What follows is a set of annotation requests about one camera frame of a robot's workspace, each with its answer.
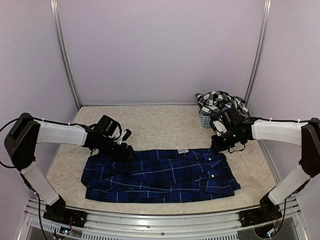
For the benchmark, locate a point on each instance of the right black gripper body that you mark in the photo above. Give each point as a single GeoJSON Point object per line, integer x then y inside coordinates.
{"type": "Point", "coordinates": [226, 143]}

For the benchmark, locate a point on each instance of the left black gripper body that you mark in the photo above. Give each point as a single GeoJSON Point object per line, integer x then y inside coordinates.
{"type": "Point", "coordinates": [118, 154]}

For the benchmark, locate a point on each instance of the light blue plastic basket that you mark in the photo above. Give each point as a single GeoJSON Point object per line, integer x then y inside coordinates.
{"type": "Point", "coordinates": [206, 120]}

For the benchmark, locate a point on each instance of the blue plaid long sleeve shirt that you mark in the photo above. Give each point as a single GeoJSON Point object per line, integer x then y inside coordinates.
{"type": "Point", "coordinates": [160, 176]}

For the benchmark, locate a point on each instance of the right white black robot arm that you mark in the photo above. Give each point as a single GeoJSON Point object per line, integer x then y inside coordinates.
{"type": "Point", "coordinates": [232, 128]}

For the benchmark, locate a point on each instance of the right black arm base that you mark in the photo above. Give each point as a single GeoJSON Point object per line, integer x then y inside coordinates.
{"type": "Point", "coordinates": [266, 212]}

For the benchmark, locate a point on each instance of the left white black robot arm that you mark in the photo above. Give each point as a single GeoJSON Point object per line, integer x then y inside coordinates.
{"type": "Point", "coordinates": [32, 143]}

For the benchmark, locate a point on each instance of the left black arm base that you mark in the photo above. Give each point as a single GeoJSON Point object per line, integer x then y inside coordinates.
{"type": "Point", "coordinates": [59, 213]}

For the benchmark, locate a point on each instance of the small blue check shirt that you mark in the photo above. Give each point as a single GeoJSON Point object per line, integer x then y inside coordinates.
{"type": "Point", "coordinates": [216, 115]}

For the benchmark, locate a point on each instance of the black white checkered shirt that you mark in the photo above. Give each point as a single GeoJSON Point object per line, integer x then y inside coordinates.
{"type": "Point", "coordinates": [217, 100]}

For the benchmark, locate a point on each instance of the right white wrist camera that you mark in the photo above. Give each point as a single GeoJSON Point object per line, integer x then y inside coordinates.
{"type": "Point", "coordinates": [219, 127]}

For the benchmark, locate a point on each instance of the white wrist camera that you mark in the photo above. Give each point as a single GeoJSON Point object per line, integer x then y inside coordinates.
{"type": "Point", "coordinates": [124, 136]}
{"type": "Point", "coordinates": [219, 127]}

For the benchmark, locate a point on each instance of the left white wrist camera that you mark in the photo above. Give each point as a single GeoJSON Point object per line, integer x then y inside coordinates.
{"type": "Point", "coordinates": [124, 136]}

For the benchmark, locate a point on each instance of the front aluminium rail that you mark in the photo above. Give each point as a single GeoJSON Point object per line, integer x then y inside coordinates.
{"type": "Point", "coordinates": [217, 219]}

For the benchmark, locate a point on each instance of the right aluminium frame post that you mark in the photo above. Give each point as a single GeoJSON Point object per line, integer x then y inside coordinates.
{"type": "Point", "coordinates": [259, 49]}

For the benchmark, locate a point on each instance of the aluminium frame post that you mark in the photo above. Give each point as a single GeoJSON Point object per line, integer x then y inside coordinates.
{"type": "Point", "coordinates": [55, 11]}
{"type": "Point", "coordinates": [259, 49]}

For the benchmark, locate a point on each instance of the left aluminium frame post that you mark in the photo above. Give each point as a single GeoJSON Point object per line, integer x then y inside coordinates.
{"type": "Point", "coordinates": [55, 11]}

